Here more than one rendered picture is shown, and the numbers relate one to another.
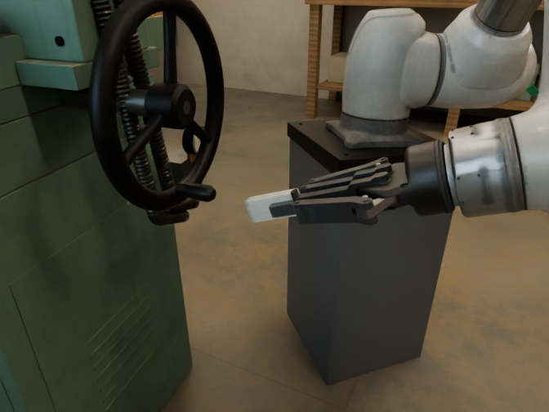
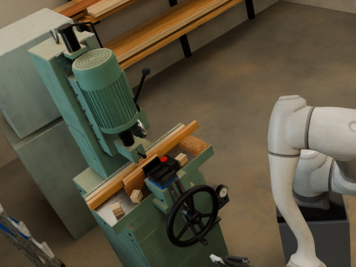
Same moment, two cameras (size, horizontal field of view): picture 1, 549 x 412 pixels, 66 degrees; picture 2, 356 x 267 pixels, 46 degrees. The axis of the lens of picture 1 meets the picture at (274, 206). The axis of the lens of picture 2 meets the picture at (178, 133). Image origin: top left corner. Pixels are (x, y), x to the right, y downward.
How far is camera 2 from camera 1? 1.40 m
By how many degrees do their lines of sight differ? 34
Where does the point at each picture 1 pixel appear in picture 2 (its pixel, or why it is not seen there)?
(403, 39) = (307, 170)
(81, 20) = (167, 198)
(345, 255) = (287, 249)
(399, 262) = (320, 255)
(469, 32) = (337, 174)
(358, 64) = not seen: hidden behind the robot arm
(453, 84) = (337, 189)
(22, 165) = (155, 223)
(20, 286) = (156, 254)
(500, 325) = not seen: outside the picture
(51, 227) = (164, 236)
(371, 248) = not seen: hidden behind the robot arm
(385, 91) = (302, 187)
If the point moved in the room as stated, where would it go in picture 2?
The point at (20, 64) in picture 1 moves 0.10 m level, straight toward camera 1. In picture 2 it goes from (153, 202) to (152, 219)
